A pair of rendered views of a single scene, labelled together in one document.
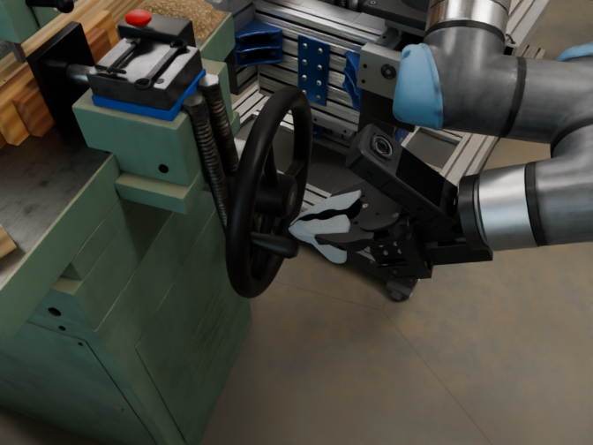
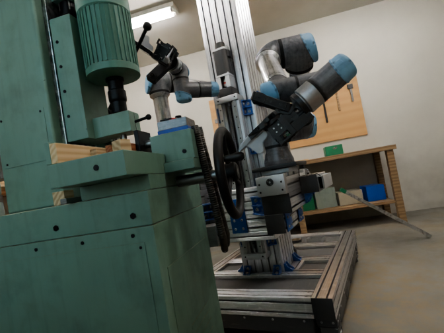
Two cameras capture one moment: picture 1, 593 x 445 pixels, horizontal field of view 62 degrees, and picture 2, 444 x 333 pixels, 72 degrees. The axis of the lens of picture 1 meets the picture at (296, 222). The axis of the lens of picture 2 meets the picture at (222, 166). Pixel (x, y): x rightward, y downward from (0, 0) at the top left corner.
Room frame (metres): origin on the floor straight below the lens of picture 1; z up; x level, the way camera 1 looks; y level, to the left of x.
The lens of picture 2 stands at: (-0.47, 0.14, 0.79)
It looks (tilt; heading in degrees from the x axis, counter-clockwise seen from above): 3 degrees up; 355
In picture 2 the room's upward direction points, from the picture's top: 10 degrees counter-clockwise
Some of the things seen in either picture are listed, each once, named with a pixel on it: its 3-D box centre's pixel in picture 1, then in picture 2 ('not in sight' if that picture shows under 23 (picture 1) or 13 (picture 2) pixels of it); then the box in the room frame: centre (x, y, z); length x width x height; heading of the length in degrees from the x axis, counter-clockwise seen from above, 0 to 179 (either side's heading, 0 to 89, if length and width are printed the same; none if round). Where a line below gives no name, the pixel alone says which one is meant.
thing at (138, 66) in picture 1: (151, 59); (177, 126); (0.52, 0.17, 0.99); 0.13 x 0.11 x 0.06; 162
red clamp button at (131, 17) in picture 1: (138, 18); not in sight; (0.55, 0.18, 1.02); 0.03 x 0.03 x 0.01
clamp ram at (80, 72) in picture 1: (87, 76); (152, 143); (0.54, 0.26, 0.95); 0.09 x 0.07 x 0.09; 162
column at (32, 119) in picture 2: not in sight; (44, 107); (0.66, 0.63, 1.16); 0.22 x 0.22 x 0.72; 72
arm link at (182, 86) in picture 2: not in sight; (185, 90); (0.95, 0.11, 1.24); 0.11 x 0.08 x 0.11; 111
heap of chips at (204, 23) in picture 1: (174, 9); not in sight; (0.78, 0.20, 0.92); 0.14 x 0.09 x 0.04; 72
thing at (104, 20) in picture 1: (63, 71); not in sight; (0.58, 0.31, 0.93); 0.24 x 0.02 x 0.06; 162
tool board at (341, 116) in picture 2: not in sight; (283, 116); (3.56, -1.18, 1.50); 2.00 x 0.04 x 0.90; 72
